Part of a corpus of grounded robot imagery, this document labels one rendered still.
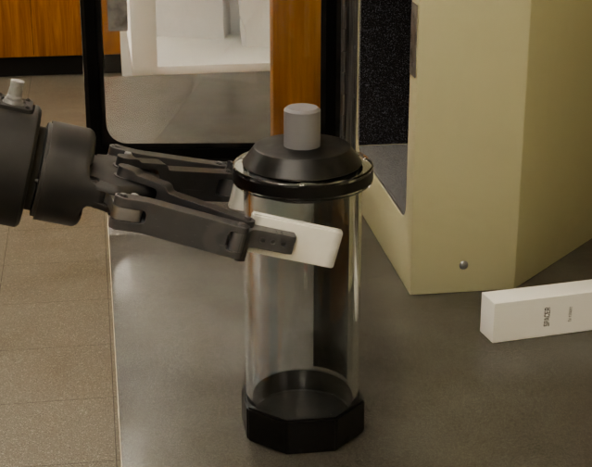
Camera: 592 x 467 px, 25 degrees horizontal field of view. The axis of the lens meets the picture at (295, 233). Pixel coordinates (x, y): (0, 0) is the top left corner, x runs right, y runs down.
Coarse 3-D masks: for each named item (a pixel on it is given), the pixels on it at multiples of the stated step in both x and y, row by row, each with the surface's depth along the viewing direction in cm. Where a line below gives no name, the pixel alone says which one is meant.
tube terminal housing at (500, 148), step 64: (448, 0) 127; (512, 0) 128; (576, 0) 137; (448, 64) 129; (512, 64) 130; (576, 64) 140; (448, 128) 132; (512, 128) 133; (576, 128) 143; (384, 192) 147; (448, 192) 134; (512, 192) 135; (576, 192) 147; (448, 256) 136; (512, 256) 137
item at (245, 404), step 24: (264, 192) 99; (288, 192) 99; (312, 192) 99; (336, 192) 99; (360, 408) 109; (264, 432) 107; (288, 432) 106; (312, 432) 106; (336, 432) 107; (360, 432) 110
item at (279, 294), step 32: (320, 224) 101; (352, 224) 102; (256, 256) 103; (352, 256) 103; (256, 288) 104; (288, 288) 102; (320, 288) 102; (352, 288) 104; (256, 320) 105; (288, 320) 103; (320, 320) 103; (352, 320) 105; (256, 352) 106; (288, 352) 104; (320, 352) 104; (352, 352) 106; (256, 384) 107; (288, 384) 105; (320, 384) 105; (352, 384) 107; (288, 416) 106; (320, 416) 106
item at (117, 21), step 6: (108, 0) 155; (114, 0) 155; (120, 0) 155; (126, 0) 156; (108, 6) 155; (114, 6) 155; (120, 6) 155; (126, 6) 156; (108, 12) 156; (114, 12) 156; (120, 12) 156; (126, 12) 156; (108, 18) 156; (114, 18) 156; (120, 18) 156; (126, 18) 156; (108, 24) 156; (114, 24) 156; (120, 24) 156; (126, 24) 156; (108, 30) 156; (114, 30) 156; (120, 30) 156; (126, 30) 156
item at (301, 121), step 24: (288, 120) 101; (312, 120) 101; (264, 144) 103; (288, 144) 102; (312, 144) 102; (336, 144) 103; (264, 168) 100; (288, 168) 99; (312, 168) 99; (336, 168) 100
